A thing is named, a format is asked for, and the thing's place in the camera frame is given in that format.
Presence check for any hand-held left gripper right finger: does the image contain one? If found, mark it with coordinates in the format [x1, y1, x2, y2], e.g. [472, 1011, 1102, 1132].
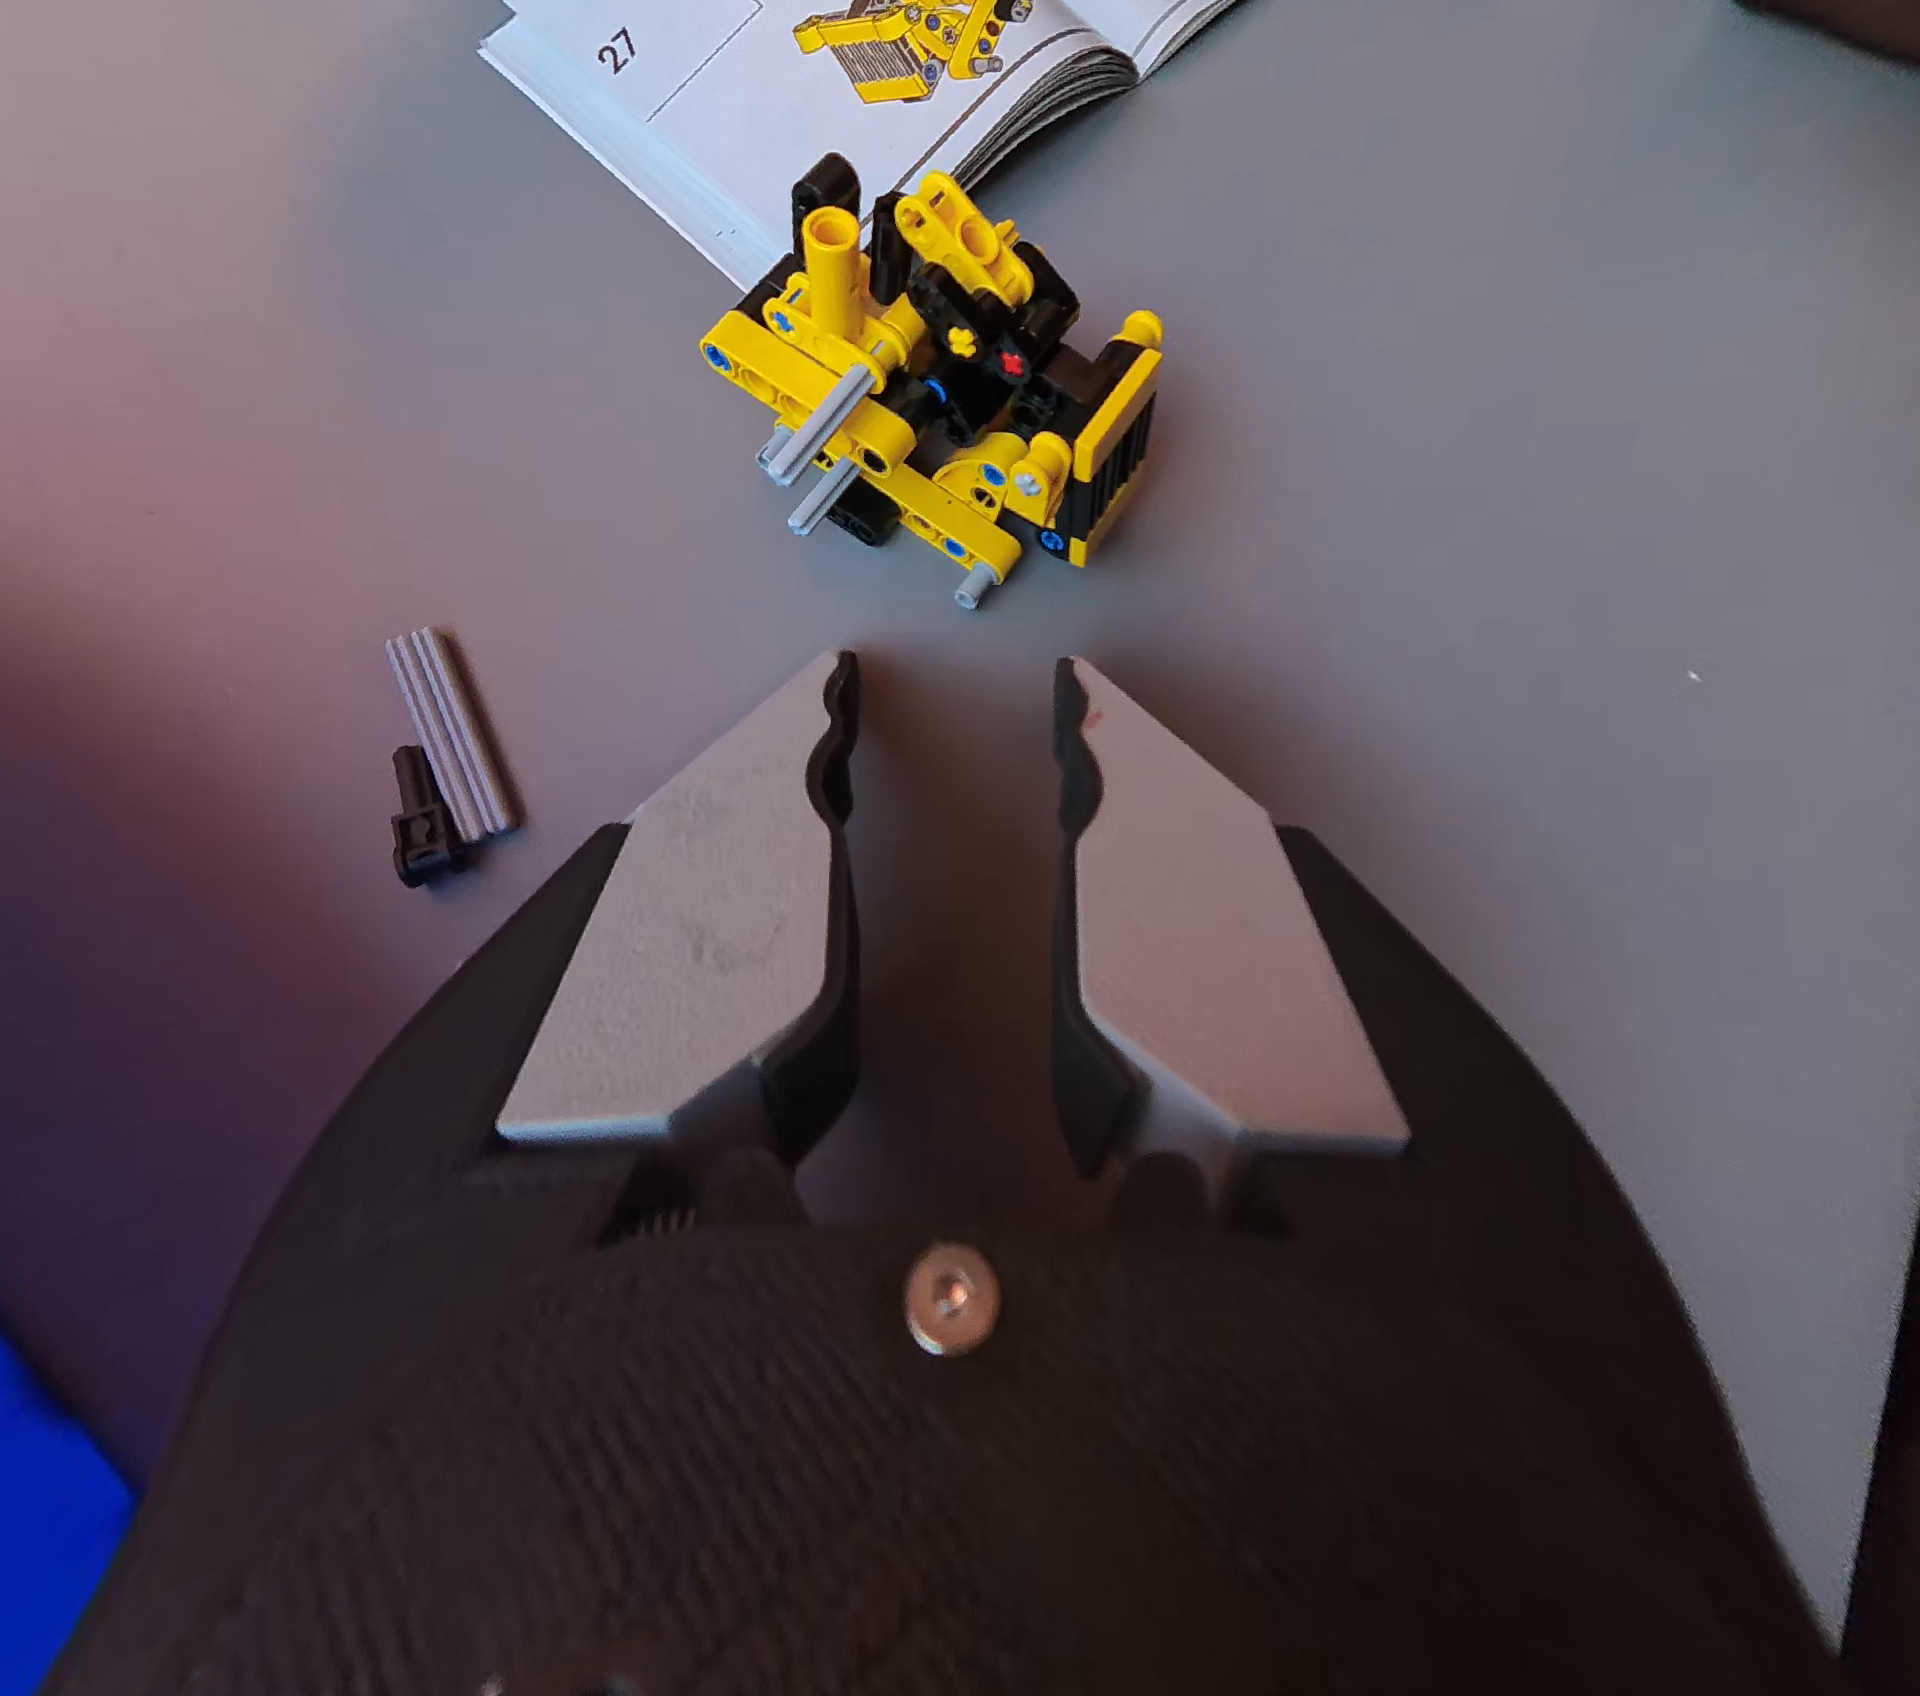
[1051, 655, 1417, 1180]

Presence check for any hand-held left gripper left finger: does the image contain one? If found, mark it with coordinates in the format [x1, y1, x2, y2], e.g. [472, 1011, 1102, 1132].
[495, 648, 865, 1175]

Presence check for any yellow black lego model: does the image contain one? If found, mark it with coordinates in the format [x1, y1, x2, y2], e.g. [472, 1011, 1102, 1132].
[697, 155, 1168, 611]

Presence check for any black lego connector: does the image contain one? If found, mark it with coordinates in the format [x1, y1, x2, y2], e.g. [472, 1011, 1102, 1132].
[391, 745, 460, 893]

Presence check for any grey ribbed lego piece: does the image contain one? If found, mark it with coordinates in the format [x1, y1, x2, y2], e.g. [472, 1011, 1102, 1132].
[385, 627, 524, 847]

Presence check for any lego instruction booklet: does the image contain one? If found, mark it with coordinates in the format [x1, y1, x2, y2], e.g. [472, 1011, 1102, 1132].
[477, 0, 1391, 288]

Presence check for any blue plastic bin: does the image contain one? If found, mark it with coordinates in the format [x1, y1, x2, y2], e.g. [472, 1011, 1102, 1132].
[0, 1321, 144, 1696]

